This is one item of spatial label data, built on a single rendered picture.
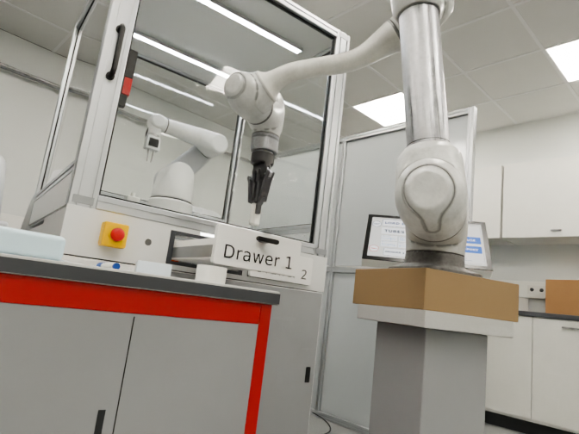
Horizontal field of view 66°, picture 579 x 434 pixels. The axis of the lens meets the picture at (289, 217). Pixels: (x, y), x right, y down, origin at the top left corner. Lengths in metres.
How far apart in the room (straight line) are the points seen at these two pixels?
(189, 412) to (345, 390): 2.30
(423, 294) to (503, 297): 0.25
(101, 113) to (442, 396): 1.24
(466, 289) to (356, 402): 2.07
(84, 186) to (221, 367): 0.75
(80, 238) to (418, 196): 0.97
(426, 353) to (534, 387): 2.86
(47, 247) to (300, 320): 1.16
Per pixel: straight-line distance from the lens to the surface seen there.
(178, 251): 1.48
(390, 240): 2.00
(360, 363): 3.10
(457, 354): 1.19
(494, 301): 1.22
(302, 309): 1.81
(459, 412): 1.22
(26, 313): 0.84
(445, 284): 1.12
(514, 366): 3.99
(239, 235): 1.25
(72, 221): 1.45
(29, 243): 0.86
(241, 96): 1.29
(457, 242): 1.22
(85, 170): 1.47
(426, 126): 1.11
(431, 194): 0.98
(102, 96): 1.54
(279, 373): 1.79
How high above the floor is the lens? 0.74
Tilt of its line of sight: 11 degrees up
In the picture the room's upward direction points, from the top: 7 degrees clockwise
